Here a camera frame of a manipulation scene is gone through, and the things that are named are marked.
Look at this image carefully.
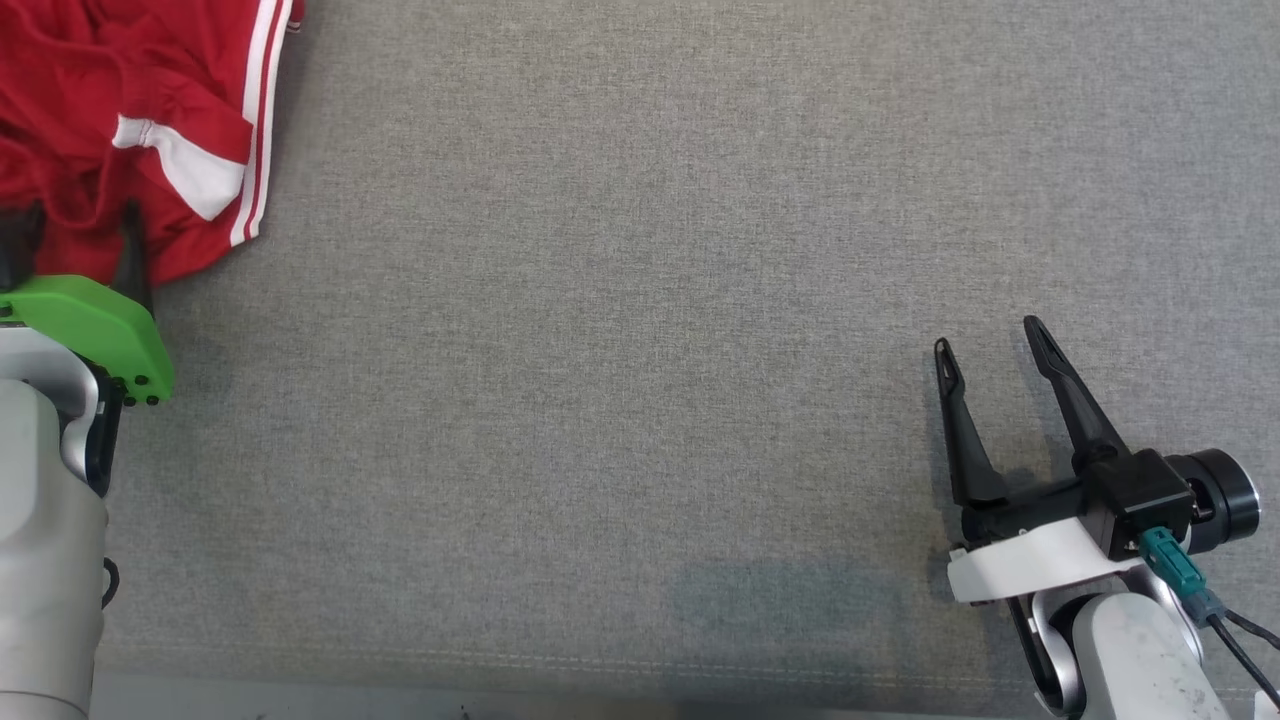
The red and white jersey garment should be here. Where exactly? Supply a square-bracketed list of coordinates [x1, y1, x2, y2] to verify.
[0, 0, 306, 288]

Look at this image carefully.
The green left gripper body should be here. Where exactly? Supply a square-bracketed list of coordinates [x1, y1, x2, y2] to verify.
[0, 275, 176, 407]

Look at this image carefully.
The grey fabric sofa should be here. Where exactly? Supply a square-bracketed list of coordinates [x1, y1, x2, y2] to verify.
[0, 0, 1280, 703]

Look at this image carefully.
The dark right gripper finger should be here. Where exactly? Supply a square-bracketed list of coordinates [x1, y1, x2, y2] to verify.
[935, 338, 1011, 506]
[1023, 316, 1131, 471]

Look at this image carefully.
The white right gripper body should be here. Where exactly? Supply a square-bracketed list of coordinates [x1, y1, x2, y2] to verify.
[945, 448, 1263, 606]

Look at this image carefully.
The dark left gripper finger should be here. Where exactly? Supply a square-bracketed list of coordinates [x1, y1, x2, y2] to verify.
[0, 205, 46, 293]
[112, 200, 156, 316]

